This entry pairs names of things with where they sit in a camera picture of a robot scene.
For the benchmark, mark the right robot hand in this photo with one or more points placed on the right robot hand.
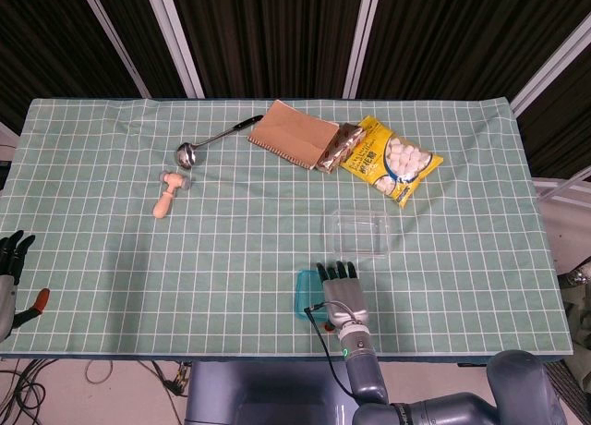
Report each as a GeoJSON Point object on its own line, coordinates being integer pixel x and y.
{"type": "Point", "coordinates": [344, 300]}

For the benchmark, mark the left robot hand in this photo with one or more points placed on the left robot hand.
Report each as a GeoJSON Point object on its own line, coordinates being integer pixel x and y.
{"type": "Point", "coordinates": [5, 300]}

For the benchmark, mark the blue plastic lid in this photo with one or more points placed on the blue plastic lid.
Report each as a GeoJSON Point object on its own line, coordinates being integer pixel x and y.
{"type": "Point", "coordinates": [308, 288]}

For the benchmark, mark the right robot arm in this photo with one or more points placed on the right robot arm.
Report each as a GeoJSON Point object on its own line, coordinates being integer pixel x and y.
{"type": "Point", "coordinates": [365, 369]}

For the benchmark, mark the clear plastic container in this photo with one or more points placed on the clear plastic container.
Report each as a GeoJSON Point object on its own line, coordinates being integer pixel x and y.
{"type": "Point", "coordinates": [358, 233]}

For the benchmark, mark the grey-blue robot torso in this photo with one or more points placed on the grey-blue robot torso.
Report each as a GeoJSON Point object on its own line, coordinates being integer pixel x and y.
{"type": "Point", "coordinates": [277, 388]}

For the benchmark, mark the yellow marshmallow bag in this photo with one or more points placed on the yellow marshmallow bag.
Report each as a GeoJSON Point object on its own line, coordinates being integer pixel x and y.
{"type": "Point", "coordinates": [392, 161]}

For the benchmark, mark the gold foil snack packet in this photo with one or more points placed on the gold foil snack packet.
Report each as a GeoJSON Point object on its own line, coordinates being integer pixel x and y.
{"type": "Point", "coordinates": [341, 148]}

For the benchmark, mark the green checked tablecloth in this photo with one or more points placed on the green checked tablecloth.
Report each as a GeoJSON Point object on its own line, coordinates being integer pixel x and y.
{"type": "Point", "coordinates": [184, 282]}

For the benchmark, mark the brown spiral notebook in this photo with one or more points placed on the brown spiral notebook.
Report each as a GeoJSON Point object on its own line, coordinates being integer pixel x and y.
{"type": "Point", "coordinates": [291, 134]}

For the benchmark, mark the small wooden mallet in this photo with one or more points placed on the small wooden mallet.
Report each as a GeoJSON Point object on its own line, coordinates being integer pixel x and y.
{"type": "Point", "coordinates": [164, 205]}

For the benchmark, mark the black curtain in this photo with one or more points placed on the black curtain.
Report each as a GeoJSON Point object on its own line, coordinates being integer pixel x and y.
{"type": "Point", "coordinates": [277, 27]}

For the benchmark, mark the white metal rail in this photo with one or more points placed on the white metal rail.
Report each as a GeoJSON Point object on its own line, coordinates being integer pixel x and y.
{"type": "Point", "coordinates": [568, 181]}

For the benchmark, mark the white frame post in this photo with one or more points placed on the white frame post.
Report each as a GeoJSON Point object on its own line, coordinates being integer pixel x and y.
{"type": "Point", "coordinates": [549, 69]}
{"type": "Point", "coordinates": [174, 41]}
{"type": "Point", "coordinates": [113, 41]}
{"type": "Point", "coordinates": [362, 41]}

